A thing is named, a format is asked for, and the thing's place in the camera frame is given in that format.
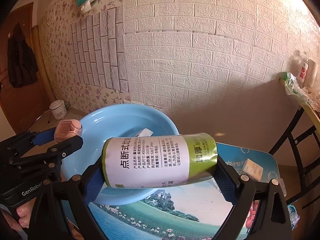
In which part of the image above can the pink small case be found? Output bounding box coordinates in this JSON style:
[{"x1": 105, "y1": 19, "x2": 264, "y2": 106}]
[{"x1": 54, "y1": 119, "x2": 82, "y2": 142}]

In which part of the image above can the light blue plastic basin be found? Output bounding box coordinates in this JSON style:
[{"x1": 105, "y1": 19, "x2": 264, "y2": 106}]
[{"x1": 60, "y1": 103, "x2": 180, "y2": 207}]

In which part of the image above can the beige tissue pack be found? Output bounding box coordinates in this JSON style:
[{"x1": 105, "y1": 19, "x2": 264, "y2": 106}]
[{"x1": 240, "y1": 159, "x2": 264, "y2": 181}]

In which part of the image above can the green white bag roll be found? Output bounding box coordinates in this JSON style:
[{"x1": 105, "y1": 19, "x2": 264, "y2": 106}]
[{"x1": 101, "y1": 133, "x2": 218, "y2": 189}]

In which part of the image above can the white long spoon packet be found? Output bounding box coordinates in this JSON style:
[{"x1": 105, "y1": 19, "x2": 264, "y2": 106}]
[{"x1": 136, "y1": 128, "x2": 153, "y2": 137}]

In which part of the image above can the clear box of toothpicks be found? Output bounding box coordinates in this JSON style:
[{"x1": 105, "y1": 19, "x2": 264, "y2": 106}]
[{"x1": 254, "y1": 171, "x2": 286, "y2": 200}]

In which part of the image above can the person's left hand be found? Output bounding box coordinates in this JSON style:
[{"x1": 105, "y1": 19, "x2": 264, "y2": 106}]
[{"x1": 16, "y1": 198, "x2": 36, "y2": 228}]

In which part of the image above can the small white rice cooker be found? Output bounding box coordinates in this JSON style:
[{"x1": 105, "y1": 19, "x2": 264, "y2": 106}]
[{"x1": 49, "y1": 100, "x2": 67, "y2": 120}]

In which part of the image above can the dark hanging jacket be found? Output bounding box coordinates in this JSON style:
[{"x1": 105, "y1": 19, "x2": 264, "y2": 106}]
[{"x1": 7, "y1": 23, "x2": 38, "y2": 88}]

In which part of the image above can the green bag trash bin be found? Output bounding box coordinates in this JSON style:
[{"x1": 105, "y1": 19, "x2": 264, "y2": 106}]
[{"x1": 287, "y1": 204, "x2": 300, "y2": 230}]

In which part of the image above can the yellow-edged folding table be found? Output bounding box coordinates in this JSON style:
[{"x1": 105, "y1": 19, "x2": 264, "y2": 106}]
[{"x1": 268, "y1": 77, "x2": 320, "y2": 205}]

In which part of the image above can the green white plastic bag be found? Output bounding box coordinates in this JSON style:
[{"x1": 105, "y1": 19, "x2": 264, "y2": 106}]
[{"x1": 281, "y1": 72, "x2": 319, "y2": 112}]

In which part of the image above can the white bottle red label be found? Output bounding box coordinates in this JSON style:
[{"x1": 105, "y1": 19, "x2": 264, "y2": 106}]
[{"x1": 297, "y1": 51, "x2": 309, "y2": 88}]

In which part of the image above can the stack of paper cups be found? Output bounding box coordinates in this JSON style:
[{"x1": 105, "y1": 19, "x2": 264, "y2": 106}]
[{"x1": 303, "y1": 59, "x2": 318, "y2": 91}]

